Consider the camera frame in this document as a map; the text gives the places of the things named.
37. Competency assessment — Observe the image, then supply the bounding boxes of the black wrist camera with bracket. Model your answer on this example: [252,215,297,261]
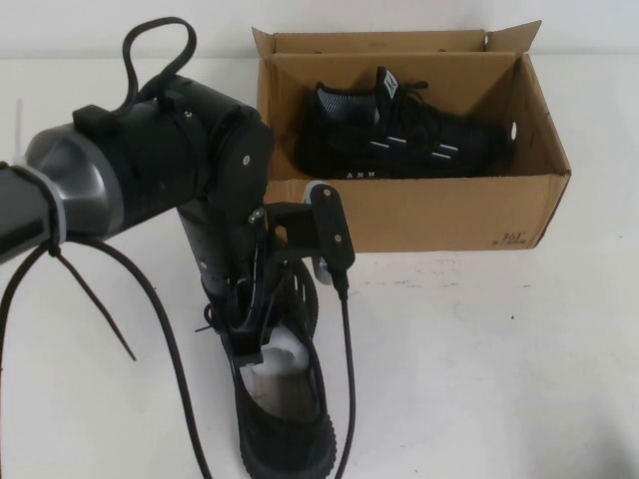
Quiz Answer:
[264,180,356,286]

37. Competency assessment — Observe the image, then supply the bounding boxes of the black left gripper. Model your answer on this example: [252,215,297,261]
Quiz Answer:
[182,198,307,370]

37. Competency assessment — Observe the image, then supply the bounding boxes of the black hanging cable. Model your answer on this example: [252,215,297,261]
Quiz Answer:
[0,243,214,479]

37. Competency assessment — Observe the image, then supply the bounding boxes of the brown cardboard shoe box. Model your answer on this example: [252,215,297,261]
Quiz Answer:
[252,20,572,254]

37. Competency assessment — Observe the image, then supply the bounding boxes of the black knit sneaker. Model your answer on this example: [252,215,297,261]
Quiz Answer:
[294,66,513,181]
[194,248,334,479]

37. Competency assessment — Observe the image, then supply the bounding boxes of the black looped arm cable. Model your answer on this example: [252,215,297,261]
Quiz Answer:
[121,16,197,119]

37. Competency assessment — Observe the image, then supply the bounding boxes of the black camera cable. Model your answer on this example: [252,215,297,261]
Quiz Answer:
[319,271,356,450]

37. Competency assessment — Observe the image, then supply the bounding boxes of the grey zip tie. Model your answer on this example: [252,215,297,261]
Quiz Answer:
[12,167,139,361]

